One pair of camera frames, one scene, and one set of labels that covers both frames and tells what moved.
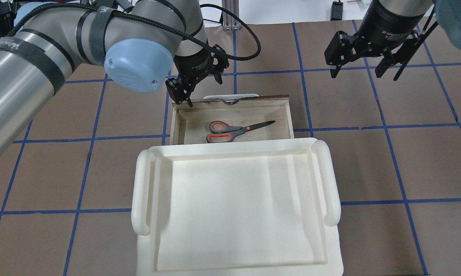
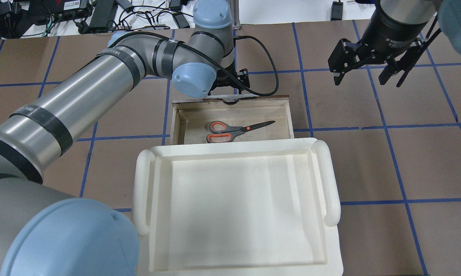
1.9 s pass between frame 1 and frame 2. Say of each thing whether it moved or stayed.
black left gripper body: moved
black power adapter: stayed
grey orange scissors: stayed
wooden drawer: stayed
